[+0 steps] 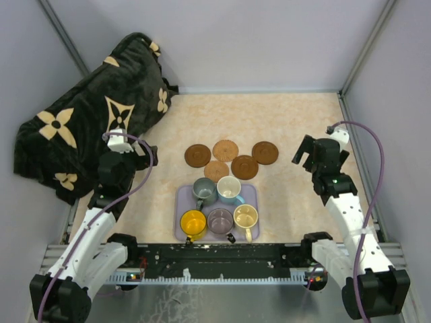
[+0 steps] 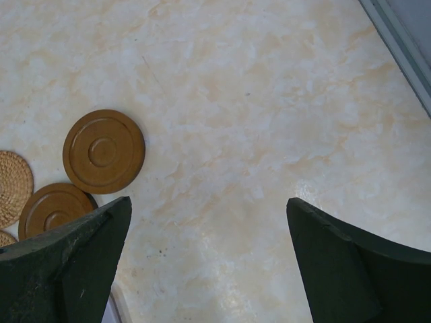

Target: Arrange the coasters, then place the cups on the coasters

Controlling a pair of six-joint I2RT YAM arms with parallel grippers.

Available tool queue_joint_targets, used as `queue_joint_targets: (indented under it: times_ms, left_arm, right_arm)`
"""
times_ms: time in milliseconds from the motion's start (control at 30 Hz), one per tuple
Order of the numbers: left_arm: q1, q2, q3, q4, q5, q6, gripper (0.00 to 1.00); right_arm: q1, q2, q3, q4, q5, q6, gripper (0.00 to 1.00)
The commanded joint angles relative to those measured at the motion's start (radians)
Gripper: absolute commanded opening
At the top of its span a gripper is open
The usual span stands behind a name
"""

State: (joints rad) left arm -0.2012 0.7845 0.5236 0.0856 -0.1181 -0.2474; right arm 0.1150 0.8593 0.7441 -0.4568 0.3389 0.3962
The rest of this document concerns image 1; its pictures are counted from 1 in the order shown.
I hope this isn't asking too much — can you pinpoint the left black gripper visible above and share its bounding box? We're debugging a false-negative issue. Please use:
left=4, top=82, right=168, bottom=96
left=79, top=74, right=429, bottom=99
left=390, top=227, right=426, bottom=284
left=116, top=139, right=158, bottom=191

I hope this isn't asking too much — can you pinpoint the dark wooden coaster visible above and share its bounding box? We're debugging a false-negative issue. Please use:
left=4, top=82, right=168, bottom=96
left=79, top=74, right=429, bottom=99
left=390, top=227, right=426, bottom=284
left=185, top=144, right=211, bottom=168
left=231, top=155, right=259, bottom=180
left=252, top=141, right=279, bottom=165

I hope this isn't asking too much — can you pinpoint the woven coaster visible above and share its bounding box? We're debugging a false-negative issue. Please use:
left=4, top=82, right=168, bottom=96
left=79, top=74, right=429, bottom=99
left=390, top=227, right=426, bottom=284
left=212, top=139, right=239, bottom=162
left=204, top=160, right=230, bottom=183

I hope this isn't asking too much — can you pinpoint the light blue mug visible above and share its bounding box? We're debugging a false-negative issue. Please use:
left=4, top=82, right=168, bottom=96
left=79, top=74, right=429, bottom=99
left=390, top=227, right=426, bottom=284
left=217, top=176, right=245, bottom=205

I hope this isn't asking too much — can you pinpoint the cream mug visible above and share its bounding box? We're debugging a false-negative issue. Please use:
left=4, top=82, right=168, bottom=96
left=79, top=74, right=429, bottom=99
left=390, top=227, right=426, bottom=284
left=233, top=204, right=259, bottom=244

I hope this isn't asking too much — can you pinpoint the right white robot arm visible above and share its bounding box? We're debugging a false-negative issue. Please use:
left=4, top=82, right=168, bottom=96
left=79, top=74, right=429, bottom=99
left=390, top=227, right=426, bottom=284
left=292, top=133, right=410, bottom=320

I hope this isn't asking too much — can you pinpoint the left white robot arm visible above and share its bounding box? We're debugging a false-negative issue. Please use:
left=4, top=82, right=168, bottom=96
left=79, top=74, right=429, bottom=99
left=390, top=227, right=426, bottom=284
left=30, top=141, right=158, bottom=322

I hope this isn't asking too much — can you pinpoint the black floral plush blanket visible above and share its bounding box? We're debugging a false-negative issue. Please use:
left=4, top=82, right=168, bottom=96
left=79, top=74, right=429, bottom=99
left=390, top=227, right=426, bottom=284
left=13, top=32, right=178, bottom=204

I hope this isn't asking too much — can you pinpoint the grey green mug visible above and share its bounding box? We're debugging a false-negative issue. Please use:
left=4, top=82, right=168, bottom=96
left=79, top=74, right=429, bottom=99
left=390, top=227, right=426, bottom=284
left=192, top=178, right=218, bottom=211

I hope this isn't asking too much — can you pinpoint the yellow mug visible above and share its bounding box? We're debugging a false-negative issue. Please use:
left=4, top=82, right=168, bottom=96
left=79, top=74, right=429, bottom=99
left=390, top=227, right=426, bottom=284
left=180, top=209, right=207, bottom=245

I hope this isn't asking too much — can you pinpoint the mauve purple mug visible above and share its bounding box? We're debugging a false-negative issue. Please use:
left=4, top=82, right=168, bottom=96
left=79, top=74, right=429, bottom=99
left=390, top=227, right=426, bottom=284
left=207, top=208, right=236, bottom=244

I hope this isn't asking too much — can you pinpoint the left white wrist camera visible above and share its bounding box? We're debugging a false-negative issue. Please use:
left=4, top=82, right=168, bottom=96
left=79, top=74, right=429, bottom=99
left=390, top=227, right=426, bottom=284
left=107, top=129, right=133, bottom=153

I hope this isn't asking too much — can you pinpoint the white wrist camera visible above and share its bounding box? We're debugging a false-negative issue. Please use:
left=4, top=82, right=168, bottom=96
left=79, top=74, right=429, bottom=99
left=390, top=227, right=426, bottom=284
left=107, top=129, right=133, bottom=153
left=326, top=126, right=350, bottom=150

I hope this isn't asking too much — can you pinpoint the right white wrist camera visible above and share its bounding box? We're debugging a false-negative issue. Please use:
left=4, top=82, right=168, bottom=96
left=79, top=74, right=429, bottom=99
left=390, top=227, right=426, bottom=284
left=326, top=126, right=350, bottom=150

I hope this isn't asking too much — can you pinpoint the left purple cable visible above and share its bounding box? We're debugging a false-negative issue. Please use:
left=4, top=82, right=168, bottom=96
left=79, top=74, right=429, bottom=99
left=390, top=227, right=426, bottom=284
left=36, top=132, right=155, bottom=323

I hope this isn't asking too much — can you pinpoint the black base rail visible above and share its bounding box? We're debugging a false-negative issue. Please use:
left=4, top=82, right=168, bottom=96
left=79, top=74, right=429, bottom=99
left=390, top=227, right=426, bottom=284
left=120, top=244, right=314, bottom=279

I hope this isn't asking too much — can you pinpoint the aluminium frame rail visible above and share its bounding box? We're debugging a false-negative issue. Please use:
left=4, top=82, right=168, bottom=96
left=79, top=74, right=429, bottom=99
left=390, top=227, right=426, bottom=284
left=39, top=244, right=408, bottom=287

